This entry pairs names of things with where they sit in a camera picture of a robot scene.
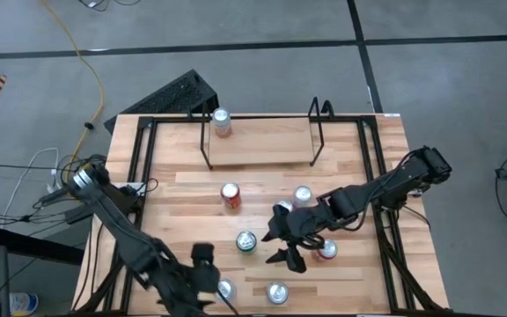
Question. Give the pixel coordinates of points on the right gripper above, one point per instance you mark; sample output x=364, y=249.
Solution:
x=310, y=222

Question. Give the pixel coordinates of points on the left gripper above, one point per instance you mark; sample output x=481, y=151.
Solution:
x=183, y=284

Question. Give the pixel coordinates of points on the silver red-logo soda can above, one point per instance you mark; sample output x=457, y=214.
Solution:
x=277, y=292
x=228, y=288
x=221, y=116
x=302, y=194
x=286, y=204

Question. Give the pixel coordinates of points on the red soda can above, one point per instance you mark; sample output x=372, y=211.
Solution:
x=329, y=249

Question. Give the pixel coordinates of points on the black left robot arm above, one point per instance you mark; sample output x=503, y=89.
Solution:
x=121, y=235

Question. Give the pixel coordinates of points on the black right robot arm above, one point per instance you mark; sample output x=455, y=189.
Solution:
x=390, y=178

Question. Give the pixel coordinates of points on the green Sprite can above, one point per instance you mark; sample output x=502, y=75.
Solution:
x=246, y=241

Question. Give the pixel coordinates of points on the black flat floor bar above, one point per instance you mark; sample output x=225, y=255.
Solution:
x=38, y=247

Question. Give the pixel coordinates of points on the grey power strip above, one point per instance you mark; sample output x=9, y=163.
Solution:
x=55, y=196

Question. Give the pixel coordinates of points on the white blue yellow packet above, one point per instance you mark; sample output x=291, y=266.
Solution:
x=24, y=304

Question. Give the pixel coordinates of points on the black perforated metal case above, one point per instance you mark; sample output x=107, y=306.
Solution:
x=170, y=97

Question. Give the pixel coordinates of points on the black aluminium table frame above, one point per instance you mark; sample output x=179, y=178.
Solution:
x=389, y=264

